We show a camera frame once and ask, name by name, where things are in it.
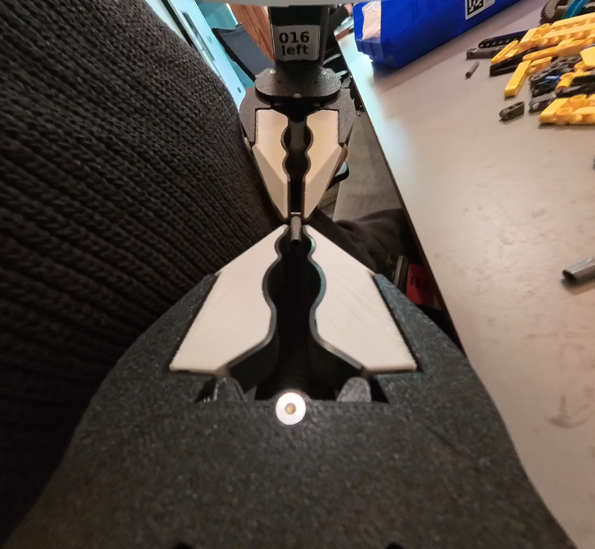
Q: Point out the blue plastic bin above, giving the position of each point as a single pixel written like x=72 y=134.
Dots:
x=418 y=33

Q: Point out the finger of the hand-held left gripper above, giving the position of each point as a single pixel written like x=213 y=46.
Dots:
x=267 y=140
x=325 y=140

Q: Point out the dark grey tube connector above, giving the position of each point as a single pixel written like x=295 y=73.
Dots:
x=581 y=271
x=295 y=233

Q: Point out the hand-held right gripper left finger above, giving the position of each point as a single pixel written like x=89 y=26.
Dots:
x=223 y=321

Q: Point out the pile of yellow blue building pieces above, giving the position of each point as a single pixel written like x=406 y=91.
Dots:
x=558 y=33

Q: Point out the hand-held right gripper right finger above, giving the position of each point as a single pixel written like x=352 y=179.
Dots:
x=362 y=321

